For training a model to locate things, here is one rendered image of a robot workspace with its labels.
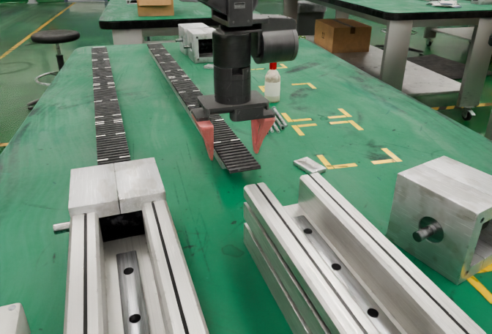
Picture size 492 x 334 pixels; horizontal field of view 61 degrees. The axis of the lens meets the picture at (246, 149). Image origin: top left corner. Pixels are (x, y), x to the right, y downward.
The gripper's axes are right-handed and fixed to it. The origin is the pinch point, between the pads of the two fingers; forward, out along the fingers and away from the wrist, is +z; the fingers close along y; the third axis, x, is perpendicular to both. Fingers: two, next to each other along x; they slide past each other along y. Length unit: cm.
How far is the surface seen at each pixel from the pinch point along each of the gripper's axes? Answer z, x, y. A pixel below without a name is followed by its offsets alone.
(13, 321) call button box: -3.0, -30.6, -28.1
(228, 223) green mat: 3.1, -15.3, -5.4
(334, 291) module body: -5.4, -38.1, -3.1
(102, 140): -0.4, 10.6, -20.6
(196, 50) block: -1, 73, 10
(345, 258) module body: -1.6, -31.1, 2.5
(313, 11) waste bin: 37, 412, 228
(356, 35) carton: 44, 291, 212
